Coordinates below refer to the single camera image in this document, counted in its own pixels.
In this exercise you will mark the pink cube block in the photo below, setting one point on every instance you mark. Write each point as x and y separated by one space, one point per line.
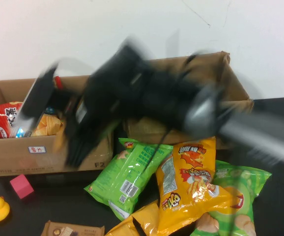
21 188

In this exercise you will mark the green cucumber potato chips bag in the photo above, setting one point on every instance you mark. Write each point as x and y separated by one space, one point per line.
245 186

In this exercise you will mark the cardboard box with F2 print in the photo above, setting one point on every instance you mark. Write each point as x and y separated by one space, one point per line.
9 157

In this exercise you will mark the orange fries snack bag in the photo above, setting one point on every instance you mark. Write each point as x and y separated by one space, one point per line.
181 196

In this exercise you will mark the taped empty cardboard box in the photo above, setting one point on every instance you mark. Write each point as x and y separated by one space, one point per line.
235 86

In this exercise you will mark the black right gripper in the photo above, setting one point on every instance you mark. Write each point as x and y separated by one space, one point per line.
112 93

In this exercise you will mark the green chips bag with barcode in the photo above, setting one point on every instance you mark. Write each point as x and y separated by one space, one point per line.
117 177

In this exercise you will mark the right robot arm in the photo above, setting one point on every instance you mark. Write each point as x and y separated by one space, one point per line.
201 115

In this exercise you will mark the blue polka dot chips bag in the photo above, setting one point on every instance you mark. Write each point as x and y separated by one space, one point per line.
48 125

